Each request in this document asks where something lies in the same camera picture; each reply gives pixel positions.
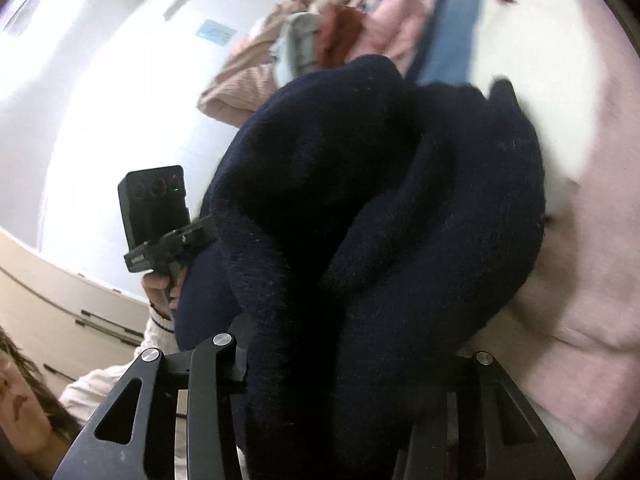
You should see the blue wall poster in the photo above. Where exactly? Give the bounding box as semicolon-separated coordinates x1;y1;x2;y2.
192;19;237;47

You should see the grey-blue garment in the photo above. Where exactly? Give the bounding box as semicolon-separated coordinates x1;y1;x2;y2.
272;12;326;83

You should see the person's left hand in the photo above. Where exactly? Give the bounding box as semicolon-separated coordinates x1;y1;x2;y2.
141;264;187;322

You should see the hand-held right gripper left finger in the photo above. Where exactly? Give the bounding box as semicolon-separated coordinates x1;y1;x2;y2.
52;315;252;480

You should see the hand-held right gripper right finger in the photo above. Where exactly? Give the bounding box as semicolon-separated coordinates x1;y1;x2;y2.
392;351;576;480

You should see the red garment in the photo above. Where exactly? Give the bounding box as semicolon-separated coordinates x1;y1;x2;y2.
320;5;367;69

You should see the pink garment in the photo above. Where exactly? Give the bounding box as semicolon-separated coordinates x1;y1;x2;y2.
360;0;437;77

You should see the beige cabinet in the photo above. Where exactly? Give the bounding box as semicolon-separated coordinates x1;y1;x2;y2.
0;227;151;388

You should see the navy sweater with planet print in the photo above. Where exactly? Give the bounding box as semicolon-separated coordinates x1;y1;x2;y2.
175;54;547;480

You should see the person's head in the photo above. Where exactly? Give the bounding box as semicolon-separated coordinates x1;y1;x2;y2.
0;326;83;480

